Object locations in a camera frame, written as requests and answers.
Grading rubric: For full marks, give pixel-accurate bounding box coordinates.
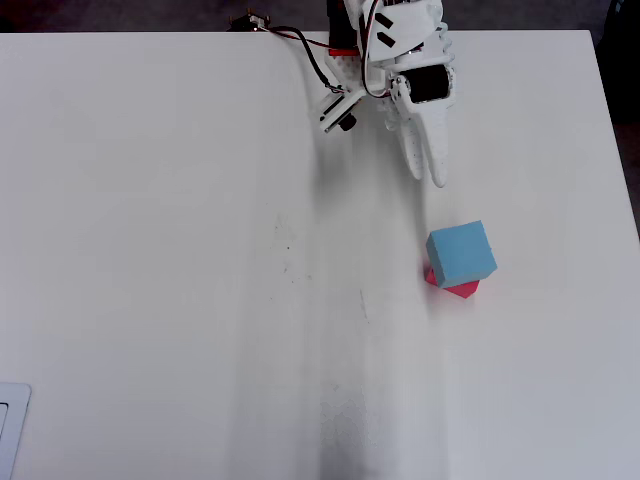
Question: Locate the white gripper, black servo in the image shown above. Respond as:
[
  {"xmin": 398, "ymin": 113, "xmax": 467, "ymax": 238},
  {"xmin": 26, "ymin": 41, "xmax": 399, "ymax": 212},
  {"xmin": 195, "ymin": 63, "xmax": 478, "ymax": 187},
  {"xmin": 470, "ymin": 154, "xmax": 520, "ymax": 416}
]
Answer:
[{"xmin": 382, "ymin": 47, "xmax": 458, "ymax": 189}]

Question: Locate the wrist camera module, white mount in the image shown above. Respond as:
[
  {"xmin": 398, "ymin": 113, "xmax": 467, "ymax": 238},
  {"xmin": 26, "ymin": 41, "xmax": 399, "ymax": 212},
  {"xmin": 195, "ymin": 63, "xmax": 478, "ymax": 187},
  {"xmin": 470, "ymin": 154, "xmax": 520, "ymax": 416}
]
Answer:
[{"xmin": 317, "ymin": 87, "xmax": 364, "ymax": 135}]

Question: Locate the blue foam cube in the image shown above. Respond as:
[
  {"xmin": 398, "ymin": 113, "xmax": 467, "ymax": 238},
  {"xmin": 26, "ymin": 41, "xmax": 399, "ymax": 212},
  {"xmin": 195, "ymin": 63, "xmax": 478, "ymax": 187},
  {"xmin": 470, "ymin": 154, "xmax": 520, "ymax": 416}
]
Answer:
[{"xmin": 425, "ymin": 219, "xmax": 499, "ymax": 290}]

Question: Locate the small bare circuit board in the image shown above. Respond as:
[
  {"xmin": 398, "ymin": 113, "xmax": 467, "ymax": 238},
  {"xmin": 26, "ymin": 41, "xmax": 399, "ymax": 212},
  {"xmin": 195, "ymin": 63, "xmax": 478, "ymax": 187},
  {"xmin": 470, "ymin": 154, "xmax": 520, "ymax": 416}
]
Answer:
[{"xmin": 228, "ymin": 8, "xmax": 272, "ymax": 34}]

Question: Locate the red servo wire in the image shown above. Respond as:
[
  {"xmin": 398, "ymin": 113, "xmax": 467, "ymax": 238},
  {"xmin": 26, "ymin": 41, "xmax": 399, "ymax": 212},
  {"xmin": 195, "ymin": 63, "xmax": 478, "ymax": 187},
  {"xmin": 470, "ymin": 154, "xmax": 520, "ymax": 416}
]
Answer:
[{"xmin": 269, "ymin": 29, "xmax": 335, "ymax": 51}]

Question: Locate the red-white-black servo cable loop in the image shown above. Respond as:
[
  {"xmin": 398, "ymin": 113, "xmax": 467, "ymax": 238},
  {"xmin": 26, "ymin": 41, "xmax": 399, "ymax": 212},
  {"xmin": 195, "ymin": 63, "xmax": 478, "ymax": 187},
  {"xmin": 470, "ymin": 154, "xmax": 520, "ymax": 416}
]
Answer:
[{"xmin": 356, "ymin": 0, "xmax": 394, "ymax": 99}]

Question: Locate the red foam cube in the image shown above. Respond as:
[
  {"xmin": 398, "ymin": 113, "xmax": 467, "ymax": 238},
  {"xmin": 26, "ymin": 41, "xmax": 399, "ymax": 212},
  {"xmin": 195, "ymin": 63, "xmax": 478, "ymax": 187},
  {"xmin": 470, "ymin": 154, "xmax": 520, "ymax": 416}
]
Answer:
[{"xmin": 424, "ymin": 265, "xmax": 482, "ymax": 300}]

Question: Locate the black camera cable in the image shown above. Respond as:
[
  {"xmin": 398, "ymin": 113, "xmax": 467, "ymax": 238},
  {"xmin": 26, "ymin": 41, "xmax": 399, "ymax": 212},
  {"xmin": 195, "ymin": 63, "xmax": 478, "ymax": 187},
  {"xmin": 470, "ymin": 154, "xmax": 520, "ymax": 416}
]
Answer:
[{"xmin": 259, "ymin": 25, "xmax": 346, "ymax": 96}]

